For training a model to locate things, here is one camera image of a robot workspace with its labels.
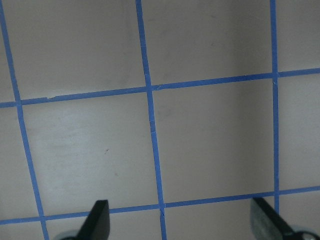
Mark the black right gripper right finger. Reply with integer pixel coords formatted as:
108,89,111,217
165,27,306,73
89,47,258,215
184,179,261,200
250,197,302,240

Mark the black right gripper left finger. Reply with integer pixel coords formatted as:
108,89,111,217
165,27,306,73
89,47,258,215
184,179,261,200
75,200,110,240

